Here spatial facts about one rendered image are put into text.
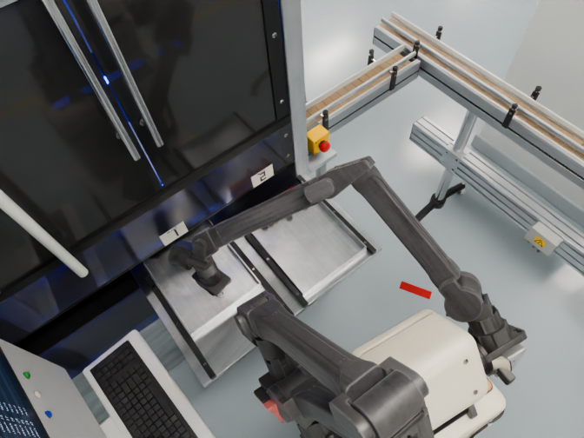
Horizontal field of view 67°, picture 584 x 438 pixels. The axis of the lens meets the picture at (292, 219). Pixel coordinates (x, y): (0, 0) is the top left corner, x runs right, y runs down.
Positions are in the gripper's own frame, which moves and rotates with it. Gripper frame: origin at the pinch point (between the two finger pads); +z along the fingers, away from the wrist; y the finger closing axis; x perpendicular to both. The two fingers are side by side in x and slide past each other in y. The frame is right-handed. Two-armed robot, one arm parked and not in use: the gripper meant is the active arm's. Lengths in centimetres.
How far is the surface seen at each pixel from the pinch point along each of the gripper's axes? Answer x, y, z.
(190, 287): 3.4, 10.5, 5.8
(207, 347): 14.3, -7.0, 6.3
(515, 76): -182, -28, 36
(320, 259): -28.9, -17.4, 6.0
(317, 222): -40.0, -8.4, 5.8
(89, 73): -3, 13, -74
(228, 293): -2.2, -0.7, 5.9
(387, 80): -107, 6, 0
